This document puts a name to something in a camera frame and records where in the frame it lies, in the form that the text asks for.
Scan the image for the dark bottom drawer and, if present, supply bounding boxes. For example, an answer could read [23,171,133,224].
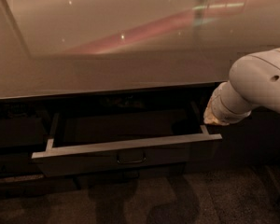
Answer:
[74,168,186,189]

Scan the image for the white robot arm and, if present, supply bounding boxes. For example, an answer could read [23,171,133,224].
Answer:
[203,48,280,126]

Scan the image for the dark drawer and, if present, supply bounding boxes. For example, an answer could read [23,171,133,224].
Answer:
[74,168,186,189]
[32,104,222,176]

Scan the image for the dark right cabinet door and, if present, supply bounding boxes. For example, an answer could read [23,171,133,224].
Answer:
[184,107,280,173]

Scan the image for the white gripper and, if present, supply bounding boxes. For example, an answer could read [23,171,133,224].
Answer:
[203,81,252,126]

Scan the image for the dark left cabinet drawers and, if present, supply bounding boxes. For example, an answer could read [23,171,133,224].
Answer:
[0,103,80,199]

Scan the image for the dark top drawer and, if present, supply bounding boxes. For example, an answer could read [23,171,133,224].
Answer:
[32,104,222,176]

